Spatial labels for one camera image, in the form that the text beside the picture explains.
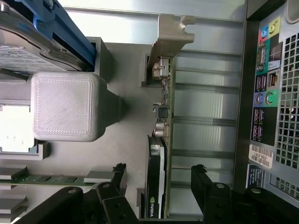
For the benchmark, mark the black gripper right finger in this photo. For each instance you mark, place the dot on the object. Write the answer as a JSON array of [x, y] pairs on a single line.
[[217, 203]]

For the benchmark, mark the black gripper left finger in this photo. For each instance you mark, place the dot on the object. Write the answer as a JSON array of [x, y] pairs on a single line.
[[116, 200]]

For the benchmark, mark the green RAM stick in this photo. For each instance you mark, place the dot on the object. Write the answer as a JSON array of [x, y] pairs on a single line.
[[46, 179]]

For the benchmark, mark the grey plastic parts rack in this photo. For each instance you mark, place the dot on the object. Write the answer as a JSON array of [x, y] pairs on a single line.
[[67, 105]]

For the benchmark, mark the silver CPU chip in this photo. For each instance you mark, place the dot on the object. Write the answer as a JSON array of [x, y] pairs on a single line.
[[14, 128]]

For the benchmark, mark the black open PC case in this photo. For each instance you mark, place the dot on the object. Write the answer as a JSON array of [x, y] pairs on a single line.
[[289, 93]]

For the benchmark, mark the hard disk in blue carrier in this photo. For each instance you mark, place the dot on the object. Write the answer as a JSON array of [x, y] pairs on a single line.
[[23, 46]]

